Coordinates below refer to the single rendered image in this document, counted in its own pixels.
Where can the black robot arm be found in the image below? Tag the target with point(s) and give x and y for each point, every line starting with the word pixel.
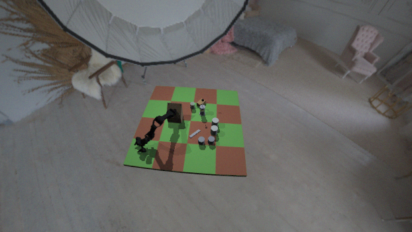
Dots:
pixel 159 119

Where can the glass french press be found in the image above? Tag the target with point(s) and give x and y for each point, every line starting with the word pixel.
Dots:
pixel 202 110

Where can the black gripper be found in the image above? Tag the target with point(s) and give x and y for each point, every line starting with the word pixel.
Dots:
pixel 142 147

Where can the white cylinder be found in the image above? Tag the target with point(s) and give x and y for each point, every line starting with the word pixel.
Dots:
pixel 214 130
pixel 215 121

